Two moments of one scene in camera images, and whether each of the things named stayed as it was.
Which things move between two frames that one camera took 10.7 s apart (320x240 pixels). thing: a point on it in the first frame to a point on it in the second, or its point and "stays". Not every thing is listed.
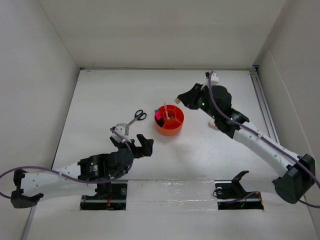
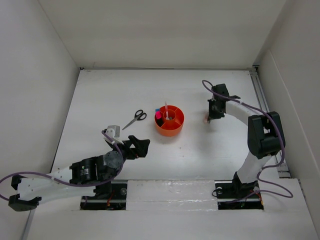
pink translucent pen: x=165 y=110 stays
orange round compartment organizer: x=171 y=120 stays
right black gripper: x=189 y=98 to x=212 y=115
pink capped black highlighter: x=158 y=118 stays
